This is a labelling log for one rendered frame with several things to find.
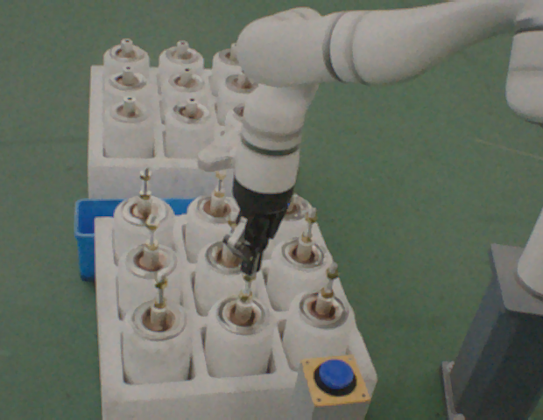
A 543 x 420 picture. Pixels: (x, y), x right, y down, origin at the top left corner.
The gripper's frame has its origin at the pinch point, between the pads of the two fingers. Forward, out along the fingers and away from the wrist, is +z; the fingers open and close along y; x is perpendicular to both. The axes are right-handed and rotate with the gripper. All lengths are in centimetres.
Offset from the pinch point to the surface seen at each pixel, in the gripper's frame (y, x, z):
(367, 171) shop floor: 80, 13, 35
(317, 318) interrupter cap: 5.8, -8.7, 10.2
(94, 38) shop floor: 86, 106, 35
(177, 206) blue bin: 29, 32, 25
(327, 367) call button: -7.5, -16.1, 2.6
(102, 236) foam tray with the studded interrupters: 6.1, 31.4, 17.4
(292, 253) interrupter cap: 15.8, 1.3, 10.3
